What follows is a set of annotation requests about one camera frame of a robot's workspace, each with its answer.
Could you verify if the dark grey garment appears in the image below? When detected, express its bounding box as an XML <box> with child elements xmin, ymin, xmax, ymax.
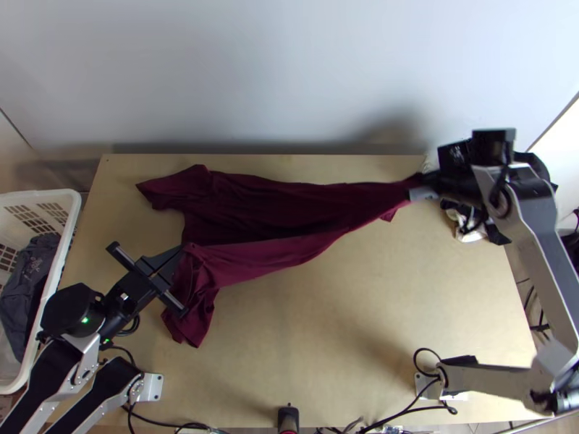
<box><xmin>0</xmin><ymin>234</ymin><xmax>63</xmax><ymax>364</ymax></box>

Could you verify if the maroon t-shirt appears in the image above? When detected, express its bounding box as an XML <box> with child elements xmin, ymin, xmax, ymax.
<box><xmin>135</xmin><ymin>163</ymin><xmax>428</xmax><ymax>349</ymax></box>

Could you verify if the white laundry basket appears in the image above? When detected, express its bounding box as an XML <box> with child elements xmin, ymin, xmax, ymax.
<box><xmin>0</xmin><ymin>189</ymin><xmax>83</xmax><ymax>395</ymax></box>

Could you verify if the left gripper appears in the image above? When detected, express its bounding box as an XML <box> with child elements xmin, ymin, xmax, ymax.
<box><xmin>106</xmin><ymin>241</ymin><xmax>189</xmax><ymax>320</ymax></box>

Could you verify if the black cable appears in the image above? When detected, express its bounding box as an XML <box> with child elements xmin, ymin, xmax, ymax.
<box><xmin>487</xmin><ymin>164</ymin><xmax>515</xmax><ymax>213</ymax></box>
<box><xmin>413</xmin><ymin>346</ymin><xmax>459</xmax><ymax>416</ymax></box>
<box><xmin>108</xmin><ymin>344</ymin><xmax>139</xmax><ymax>370</ymax></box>

